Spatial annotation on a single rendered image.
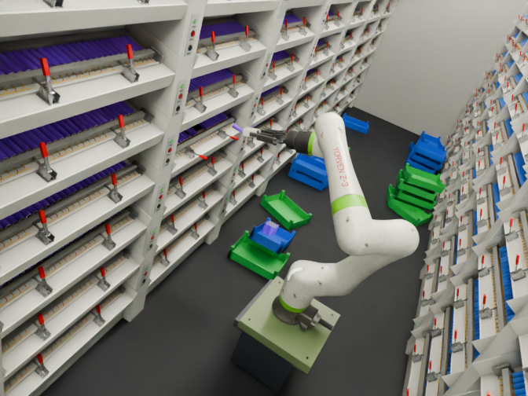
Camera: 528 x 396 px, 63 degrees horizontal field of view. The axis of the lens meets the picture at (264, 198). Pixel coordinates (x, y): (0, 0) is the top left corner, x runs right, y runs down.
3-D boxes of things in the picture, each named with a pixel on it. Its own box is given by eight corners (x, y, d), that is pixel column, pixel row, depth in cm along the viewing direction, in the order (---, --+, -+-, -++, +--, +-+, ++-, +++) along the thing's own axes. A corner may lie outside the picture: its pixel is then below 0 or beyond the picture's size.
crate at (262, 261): (286, 263, 254) (291, 253, 250) (273, 282, 237) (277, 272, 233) (243, 240, 260) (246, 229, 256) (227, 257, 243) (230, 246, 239)
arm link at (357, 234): (368, 262, 139) (390, 247, 129) (333, 262, 135) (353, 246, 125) (356, 212, 148) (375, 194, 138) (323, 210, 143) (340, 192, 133)
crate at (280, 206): (308, 223, 295) (312, 214, 291) (288, 230, 282) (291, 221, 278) (280, 199, 311) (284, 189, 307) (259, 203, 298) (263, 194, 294)
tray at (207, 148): (239, 136, 210) (248, 121, 205) (166, 181, 160) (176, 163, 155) (207, 110, 212) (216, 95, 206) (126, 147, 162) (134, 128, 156)
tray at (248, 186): (262, 183, 300) (272, 170, 292) (220, 221, 250) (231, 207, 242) (240, 165, 301) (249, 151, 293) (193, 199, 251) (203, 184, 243)
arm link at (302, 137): (306, 159, 168) (313, 152, 175) (309, 131, 163) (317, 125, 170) (291, 157, 170) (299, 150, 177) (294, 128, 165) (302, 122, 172)
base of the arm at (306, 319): (335, 323, 179) (340, 314, 175) (321, 347, 167) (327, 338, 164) (281, 290, 186) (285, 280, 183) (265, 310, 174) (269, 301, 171)
